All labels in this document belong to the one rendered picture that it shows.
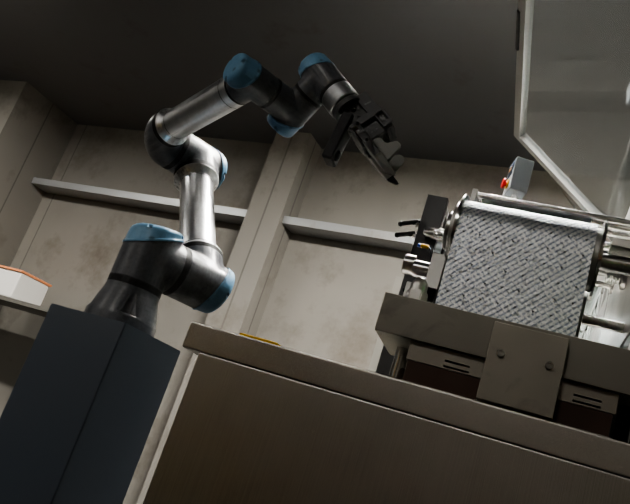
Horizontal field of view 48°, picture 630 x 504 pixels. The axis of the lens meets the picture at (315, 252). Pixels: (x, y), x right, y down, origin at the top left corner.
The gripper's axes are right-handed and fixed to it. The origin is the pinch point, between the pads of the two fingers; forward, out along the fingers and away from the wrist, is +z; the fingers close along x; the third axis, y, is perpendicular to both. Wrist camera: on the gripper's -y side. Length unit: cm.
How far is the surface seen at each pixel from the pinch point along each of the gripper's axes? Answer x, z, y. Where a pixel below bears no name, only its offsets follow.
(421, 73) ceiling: 225, -163, 93
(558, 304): -8.5, 42.1, 7.5
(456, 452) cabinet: -34, 55, -21
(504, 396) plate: -30, 52, -12
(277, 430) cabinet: -34, 40, -39
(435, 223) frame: 24.9, 3.9, 6.1
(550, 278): -8.5, 37.7, 9.3
